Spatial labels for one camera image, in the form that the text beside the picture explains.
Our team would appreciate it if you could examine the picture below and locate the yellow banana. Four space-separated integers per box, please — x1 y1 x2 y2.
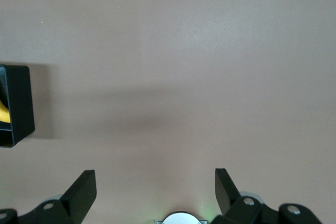
0 77 12 124

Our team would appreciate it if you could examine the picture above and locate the large fabric table cover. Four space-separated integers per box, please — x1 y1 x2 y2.
0 0 336 224

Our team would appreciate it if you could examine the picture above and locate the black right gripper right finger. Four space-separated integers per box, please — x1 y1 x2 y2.
209 168 322 224

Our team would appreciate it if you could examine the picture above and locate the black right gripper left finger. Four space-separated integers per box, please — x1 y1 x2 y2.
0 170 97 224

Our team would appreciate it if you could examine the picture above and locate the black plastic box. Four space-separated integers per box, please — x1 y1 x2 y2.
0 63 36 148

